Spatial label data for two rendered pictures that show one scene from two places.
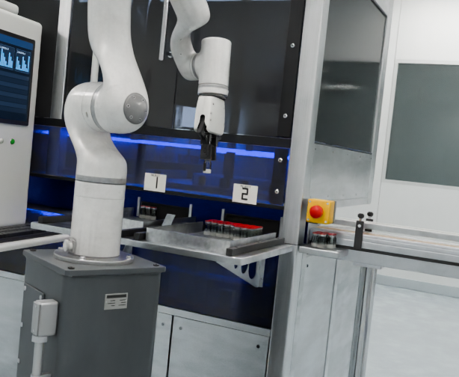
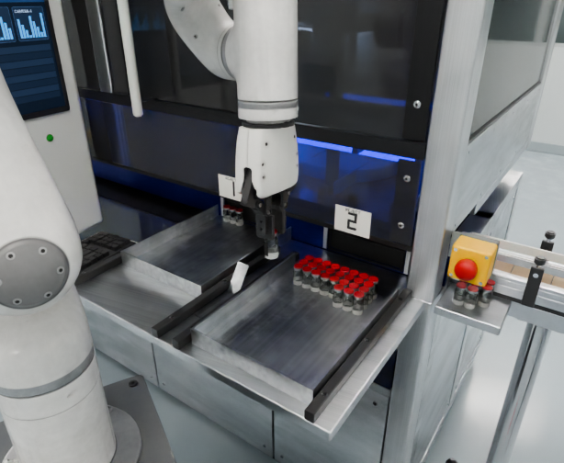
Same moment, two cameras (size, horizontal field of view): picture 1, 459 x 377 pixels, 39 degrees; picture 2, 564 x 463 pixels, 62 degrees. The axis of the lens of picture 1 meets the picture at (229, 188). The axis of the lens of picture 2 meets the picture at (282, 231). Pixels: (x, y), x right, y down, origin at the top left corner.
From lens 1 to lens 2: 1.20 m
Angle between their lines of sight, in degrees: 26
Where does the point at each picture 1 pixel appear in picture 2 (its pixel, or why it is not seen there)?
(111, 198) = (54, 413)
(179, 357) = not seen: hidden behind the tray
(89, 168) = not seen: outside the picture
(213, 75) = (260, 84)
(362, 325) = (521, 389)
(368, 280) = (538, 338)
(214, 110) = (269, 155)
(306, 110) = (457, 96)
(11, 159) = (56, 160)
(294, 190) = (430, 227)
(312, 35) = not seen: outside the picture
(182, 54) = (200, 36)
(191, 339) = not seen: hidden behind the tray
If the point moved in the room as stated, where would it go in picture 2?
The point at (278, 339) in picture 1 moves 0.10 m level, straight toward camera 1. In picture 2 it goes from (401, 403) to (399, 437)
